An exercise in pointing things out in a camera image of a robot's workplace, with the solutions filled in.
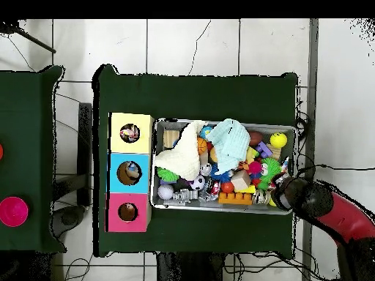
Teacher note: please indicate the cream waffle cloth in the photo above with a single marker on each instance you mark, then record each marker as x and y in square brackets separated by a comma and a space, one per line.
[184, 152]

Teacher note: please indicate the green spiky ball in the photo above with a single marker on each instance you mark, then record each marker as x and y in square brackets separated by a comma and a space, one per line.
[167, 174]
[270, 170]

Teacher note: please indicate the mint waffle cloth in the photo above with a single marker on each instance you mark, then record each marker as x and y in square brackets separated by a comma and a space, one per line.
[228, 140]

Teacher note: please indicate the multicoloured patterned cloth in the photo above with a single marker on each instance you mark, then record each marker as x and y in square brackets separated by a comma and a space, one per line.
[129, 133]

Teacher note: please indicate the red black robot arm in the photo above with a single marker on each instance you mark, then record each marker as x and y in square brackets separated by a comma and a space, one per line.
[334, 216]

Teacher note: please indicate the shallow clear mesh bin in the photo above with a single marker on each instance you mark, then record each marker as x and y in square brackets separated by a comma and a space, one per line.
[161, 202]

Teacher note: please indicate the wooden box with three holes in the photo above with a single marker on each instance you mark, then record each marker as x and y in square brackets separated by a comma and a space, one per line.
[129, 199]

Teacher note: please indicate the small soccer ball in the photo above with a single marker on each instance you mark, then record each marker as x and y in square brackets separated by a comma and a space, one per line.
[197, 182]

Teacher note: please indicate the grey toy robot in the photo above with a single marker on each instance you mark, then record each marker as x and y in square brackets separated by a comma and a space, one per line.
[184, 196]

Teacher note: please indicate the white baseball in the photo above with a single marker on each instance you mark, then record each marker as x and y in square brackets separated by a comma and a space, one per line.
[165, 191]

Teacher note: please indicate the orange toy brick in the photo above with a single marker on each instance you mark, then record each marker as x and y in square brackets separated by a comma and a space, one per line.
[235, 198]

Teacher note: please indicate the red spiky ball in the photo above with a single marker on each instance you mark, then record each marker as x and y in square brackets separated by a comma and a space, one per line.
[254, 168]

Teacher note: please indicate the purple toy block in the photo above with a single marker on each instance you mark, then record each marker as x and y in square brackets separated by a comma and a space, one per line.
[263, 150]

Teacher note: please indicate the crushed silver drink can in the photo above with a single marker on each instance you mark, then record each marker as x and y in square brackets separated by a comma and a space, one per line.
[260, 197]

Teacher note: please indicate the yellow ball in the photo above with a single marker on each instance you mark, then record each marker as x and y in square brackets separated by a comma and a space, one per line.
[278, 140]

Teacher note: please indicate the grey round base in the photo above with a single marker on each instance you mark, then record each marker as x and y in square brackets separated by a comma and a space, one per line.
[69, 221]

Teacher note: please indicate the green cloth side table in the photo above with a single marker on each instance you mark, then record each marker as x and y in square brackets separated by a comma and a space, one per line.
[26, 117]

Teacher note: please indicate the pink round disc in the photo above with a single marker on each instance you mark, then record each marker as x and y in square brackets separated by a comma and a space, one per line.
[13, 212]

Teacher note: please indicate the black stand pole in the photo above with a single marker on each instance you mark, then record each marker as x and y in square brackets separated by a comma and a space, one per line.
[7, 27]

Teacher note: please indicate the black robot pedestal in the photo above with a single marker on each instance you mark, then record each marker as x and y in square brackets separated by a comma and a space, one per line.
[187, 269]

